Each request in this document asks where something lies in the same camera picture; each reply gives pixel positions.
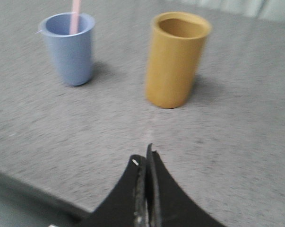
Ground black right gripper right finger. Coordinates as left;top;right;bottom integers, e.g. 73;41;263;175
146;143;224;227

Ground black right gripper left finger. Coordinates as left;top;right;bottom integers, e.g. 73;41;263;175
76;155;146;227

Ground blue plastic cup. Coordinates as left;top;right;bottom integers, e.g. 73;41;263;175
39;12;95;87

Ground bamboo cylindrical holder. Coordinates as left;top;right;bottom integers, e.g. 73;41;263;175
146;11;212;109

